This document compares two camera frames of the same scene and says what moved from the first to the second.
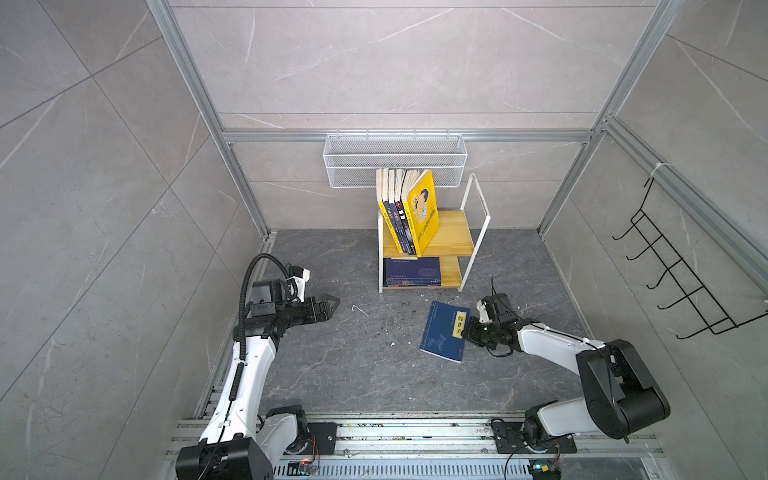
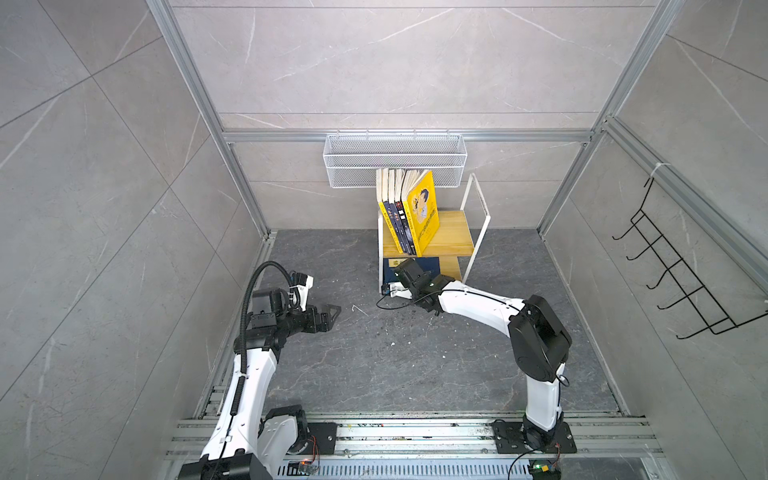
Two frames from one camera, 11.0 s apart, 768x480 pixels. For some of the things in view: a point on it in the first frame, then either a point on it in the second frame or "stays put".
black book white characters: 400,210 stays put
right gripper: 469,332 to 427,273
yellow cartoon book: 420,207 stays put
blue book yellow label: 442,334 to 429,264
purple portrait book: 389,209 stays put
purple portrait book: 392,200 stays put
